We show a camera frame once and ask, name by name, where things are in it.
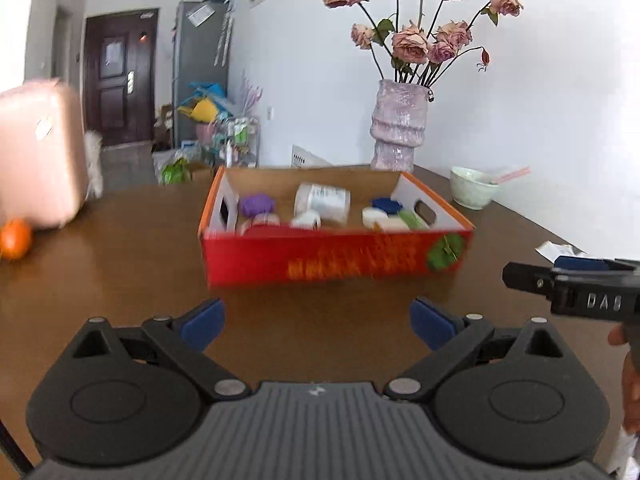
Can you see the blue plastic lid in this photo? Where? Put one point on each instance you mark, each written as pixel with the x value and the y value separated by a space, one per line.
pixel 386 204

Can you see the green spray bottle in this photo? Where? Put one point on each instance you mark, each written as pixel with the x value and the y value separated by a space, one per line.
pixel 412 220

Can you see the yellow watering can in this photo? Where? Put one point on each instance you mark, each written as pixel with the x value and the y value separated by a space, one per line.
pixel 200 110

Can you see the purple plastic lid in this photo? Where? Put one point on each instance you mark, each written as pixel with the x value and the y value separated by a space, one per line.
pixel 251 206

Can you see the dark front door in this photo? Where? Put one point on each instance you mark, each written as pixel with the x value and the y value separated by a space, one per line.
pixel 118 76

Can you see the white flat panel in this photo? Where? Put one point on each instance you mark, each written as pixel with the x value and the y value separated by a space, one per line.
pixel 301 159

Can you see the grey refrigerator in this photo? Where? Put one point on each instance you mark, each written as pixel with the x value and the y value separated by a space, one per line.
pixel 201 52

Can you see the pink spoon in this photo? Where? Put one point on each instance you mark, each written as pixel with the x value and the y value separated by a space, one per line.
pixel 511 175

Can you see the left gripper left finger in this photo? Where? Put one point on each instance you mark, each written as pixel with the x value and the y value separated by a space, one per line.
pixel 180 344

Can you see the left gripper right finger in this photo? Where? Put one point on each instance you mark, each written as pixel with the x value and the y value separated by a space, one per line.
pixel 454 343

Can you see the pink suitcase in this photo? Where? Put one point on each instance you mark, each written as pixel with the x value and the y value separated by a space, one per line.
pixel 43 170

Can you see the person's right hand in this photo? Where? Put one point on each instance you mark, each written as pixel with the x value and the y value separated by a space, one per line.
pixel 630 383

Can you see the white red lint brush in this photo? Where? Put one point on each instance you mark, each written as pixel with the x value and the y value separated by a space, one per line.
pixel 266 225

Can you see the purple ceramic vase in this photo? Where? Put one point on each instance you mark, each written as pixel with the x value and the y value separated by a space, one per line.
pixel 398 124

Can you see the clear plastic swab container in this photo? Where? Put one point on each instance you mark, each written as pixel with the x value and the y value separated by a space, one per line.
pixel 329 202

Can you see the crumpled white tissue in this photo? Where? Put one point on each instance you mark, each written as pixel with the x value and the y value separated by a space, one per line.
pixel 552 252

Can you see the red cardboard box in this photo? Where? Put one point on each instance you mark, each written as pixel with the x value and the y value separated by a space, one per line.
pixel 335 251

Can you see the orange fruit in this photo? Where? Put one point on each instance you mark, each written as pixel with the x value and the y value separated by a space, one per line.
pixel 15 239

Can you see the white round cap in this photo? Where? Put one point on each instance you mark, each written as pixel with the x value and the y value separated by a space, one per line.
pixel 371 215

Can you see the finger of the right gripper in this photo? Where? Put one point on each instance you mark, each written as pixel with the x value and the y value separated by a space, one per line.
pixel 573 263

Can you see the dried pink roses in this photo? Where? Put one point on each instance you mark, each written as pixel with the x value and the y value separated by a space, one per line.
pixel 422 49

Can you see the wire storage rack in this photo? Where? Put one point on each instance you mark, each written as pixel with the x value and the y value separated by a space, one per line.
pixel 241 142

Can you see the pale green bowl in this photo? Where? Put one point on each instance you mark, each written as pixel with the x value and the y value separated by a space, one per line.
pixel 471 188

